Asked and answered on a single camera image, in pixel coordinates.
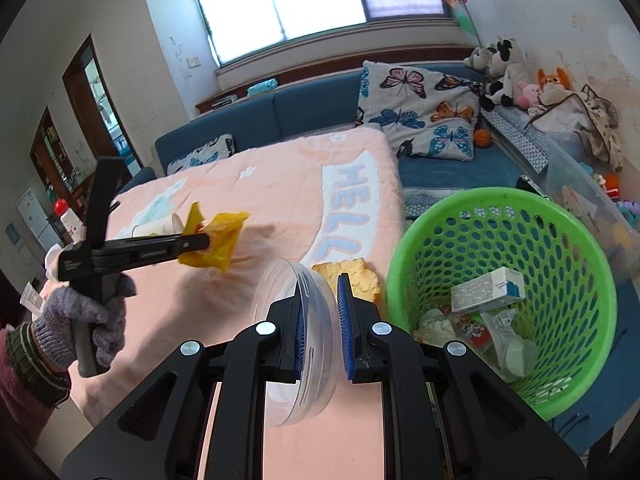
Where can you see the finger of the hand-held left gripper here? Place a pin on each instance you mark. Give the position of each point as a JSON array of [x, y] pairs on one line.
[[150, 244], [150, 256]]

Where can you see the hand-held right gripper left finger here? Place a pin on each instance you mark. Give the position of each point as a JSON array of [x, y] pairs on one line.
[[300, 330]]

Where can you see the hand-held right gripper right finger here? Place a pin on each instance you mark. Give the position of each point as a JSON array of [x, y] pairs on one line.
[[345, 330]]

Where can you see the yellow snack wrapper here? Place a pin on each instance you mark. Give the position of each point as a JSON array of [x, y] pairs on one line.
[[222, 240]]

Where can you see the clear plastic round container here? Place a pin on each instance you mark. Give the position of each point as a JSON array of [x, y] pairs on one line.
[[320, 400]]

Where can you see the green plastic mesh basket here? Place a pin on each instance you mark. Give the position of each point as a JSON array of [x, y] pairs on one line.
[[450, 220]]

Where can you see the person's left forearm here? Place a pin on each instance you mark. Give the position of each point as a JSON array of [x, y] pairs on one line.
[[25, 385]]

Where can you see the person's left hand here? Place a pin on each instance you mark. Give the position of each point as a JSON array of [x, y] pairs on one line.
[[60, 320]]

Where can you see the white paper cup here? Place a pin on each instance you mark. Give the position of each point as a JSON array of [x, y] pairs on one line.
[[160, 225]]

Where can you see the white bottle with red cap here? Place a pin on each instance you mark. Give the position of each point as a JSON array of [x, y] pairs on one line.
[[70, 220]]

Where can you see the yellow sponge piece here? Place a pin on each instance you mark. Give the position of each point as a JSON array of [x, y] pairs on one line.
[[360, 275]]

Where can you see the wooden shelf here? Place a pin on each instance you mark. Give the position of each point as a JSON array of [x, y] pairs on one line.
[[50, 150]]

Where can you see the white fridge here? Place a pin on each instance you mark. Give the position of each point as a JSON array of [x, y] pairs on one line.
[[32, 220]]

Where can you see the crumpled white tissue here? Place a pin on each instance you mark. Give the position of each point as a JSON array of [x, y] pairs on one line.
[[435, 327]]

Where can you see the small butterfly print pillow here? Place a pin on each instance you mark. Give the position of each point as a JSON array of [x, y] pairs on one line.
[[200, 156]]

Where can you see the pink blanket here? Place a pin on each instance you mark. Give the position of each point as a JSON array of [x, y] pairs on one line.
[[250, 185]]

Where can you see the white carton box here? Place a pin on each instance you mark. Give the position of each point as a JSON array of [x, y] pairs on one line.
[[485, 290]]

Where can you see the books on window sill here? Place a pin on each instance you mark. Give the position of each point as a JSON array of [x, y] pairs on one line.
[[225, 101]]

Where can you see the crumpled clear plastic wrapper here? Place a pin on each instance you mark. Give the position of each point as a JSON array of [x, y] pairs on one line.
[[510, 345]]

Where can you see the teal tissue pack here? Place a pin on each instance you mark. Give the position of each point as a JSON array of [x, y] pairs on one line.
[[262, 86]]

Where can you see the blue sofa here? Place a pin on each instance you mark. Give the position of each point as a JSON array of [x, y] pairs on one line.
[[310, 105]]

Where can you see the large butterfly print pillow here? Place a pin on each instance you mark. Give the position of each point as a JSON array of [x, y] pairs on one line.
[[415, 110]]

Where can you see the small toy basketball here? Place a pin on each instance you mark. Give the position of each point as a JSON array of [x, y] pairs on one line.
[[483, 138]]

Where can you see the blue white patterned box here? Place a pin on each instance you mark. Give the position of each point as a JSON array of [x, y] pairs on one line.
[[520, 140]]

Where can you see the clear plastic storage box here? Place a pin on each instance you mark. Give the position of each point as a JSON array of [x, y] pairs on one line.
[[565, 175]]

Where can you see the window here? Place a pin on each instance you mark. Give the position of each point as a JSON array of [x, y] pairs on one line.
[[310, 0]]

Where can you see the pink pig plush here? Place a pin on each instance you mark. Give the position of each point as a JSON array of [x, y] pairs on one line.
[[529, 94]]

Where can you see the pile of colourful toys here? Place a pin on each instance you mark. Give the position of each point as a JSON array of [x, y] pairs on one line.
[[610, 185]]

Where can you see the grey plush toy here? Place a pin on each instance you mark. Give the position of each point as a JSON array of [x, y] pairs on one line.
[[477, 57]]

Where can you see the white cloth bag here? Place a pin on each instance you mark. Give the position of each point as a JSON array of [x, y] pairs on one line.
[[557, 112]]

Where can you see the black and white cow plush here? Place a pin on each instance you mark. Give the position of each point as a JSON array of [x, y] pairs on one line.
[[505, 70]]

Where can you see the orange fox plush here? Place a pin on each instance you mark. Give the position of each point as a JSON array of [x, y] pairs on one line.
[[552, 80]]

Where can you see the colourful pinwheel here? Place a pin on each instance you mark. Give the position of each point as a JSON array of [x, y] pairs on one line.
[[457, 2]]

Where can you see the wooden door frame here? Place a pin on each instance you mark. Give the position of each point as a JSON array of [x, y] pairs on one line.
[[95, 105]]

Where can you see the wall switch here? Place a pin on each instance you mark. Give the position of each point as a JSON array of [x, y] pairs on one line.
[[194, 62]]

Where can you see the black camera device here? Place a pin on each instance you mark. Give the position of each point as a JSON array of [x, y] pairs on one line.
[[529, 186]]

